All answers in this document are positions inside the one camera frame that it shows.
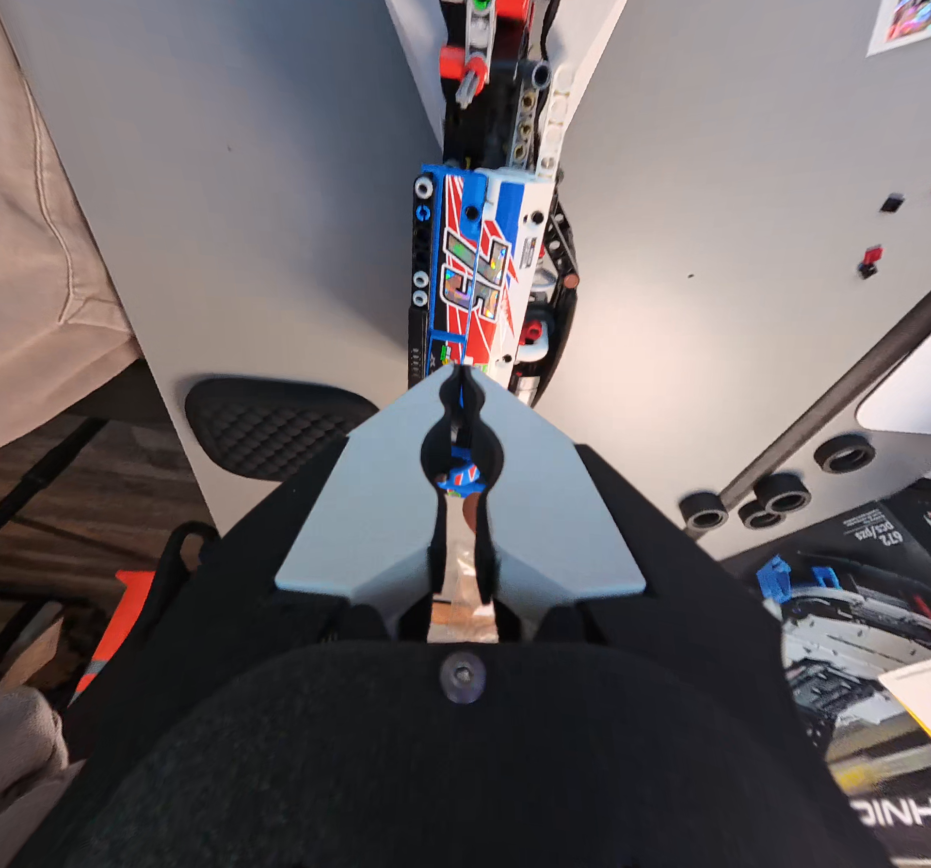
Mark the lego set cardboard box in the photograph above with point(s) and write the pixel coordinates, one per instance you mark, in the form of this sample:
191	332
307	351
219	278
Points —
858	628

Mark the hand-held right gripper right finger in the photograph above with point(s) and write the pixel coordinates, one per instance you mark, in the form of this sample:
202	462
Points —
567	519

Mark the person's beige sweatshirt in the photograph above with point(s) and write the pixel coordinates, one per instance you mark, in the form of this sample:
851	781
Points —
51	264

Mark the blue white lego race car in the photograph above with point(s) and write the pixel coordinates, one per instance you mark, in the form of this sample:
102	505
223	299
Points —
480	250

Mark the red square lego piece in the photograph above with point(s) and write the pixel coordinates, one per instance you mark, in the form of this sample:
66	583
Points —
872	255

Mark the orange traffic cone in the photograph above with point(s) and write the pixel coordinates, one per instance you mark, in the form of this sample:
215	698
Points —
120	621

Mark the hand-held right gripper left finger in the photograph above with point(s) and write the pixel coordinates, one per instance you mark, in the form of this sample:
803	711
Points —
356	519

